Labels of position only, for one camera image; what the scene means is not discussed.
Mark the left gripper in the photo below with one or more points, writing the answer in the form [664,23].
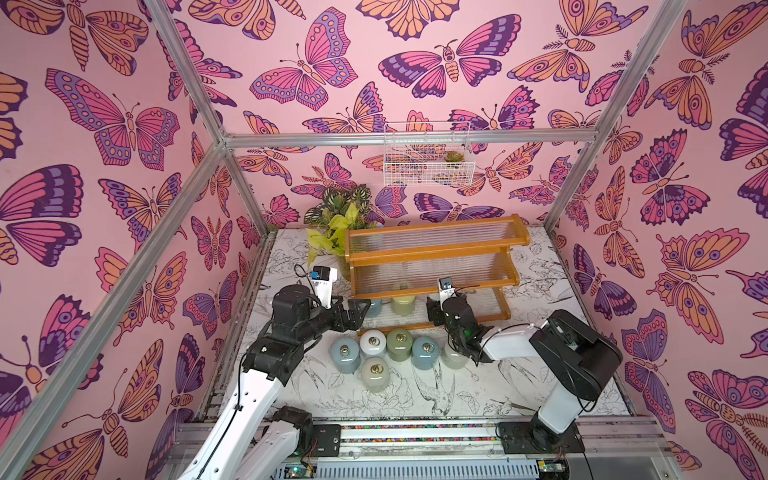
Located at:
[353,321]

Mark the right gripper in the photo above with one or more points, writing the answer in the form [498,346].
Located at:
[450,314]

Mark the blue tea canister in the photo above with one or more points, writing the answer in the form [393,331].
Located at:
[425,352]

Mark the green tea canister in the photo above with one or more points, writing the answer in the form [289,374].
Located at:
[399,343]

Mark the pale green canister bottom shelf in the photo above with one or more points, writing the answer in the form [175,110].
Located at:
[453,359]

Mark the white tea canister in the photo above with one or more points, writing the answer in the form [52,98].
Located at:
[373,344]

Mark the light blue tall canister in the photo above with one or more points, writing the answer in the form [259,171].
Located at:
[345,355]

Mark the cream tea canister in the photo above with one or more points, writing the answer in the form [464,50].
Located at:
[375,375]

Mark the yellow-green canister bottom shelf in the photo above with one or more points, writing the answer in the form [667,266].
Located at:
[403,306]

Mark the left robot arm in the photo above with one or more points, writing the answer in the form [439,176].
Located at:
[298,320]

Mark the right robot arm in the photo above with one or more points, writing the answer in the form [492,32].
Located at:
[582,360]

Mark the blue canister bottom shelf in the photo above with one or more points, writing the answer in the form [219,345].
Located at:
[375,309]

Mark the wooden three-tier shelf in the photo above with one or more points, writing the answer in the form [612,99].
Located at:
[409,260]

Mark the potted green leafy plant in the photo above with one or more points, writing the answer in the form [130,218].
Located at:
[338,212]

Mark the small succulent in basket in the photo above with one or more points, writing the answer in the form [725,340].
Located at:
[453,157]

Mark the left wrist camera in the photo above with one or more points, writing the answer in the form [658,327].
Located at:
[322,279]

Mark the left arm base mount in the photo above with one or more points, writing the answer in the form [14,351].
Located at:
[312,441]

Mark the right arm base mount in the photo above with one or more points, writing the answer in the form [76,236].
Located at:
[532,437]

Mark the white wire basket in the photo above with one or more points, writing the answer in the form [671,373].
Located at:
[415,157]

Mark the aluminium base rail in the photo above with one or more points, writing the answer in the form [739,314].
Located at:
[615,448]

